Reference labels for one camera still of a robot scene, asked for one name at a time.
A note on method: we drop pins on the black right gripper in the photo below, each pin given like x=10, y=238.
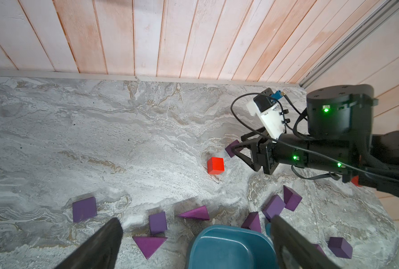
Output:
x=261, y=153

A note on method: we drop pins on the red cube brick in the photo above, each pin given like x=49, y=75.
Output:
x=215, y=166

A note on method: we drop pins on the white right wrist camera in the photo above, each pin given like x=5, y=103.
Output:
x=269, y=112

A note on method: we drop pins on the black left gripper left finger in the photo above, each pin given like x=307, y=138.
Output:
x=100, y=251

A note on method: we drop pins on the purple wedge brick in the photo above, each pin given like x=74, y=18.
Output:
x=200, y=213

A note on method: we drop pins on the purple square brick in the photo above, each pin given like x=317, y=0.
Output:
x=291, y=198

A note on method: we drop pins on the purple rectangular brick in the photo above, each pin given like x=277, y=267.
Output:
x=84, y=209

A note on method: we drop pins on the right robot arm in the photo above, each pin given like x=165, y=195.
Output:
x=339, y=142

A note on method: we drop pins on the purple prism brick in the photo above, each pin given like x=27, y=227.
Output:
x=252, y=222

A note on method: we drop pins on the purple cube brick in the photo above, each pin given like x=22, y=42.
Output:
x=340, y=247
x=274, y=207

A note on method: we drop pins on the teal plastic storage bin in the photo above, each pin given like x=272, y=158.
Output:
x=228, y=247

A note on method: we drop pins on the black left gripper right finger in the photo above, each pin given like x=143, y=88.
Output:
x=293, y=251

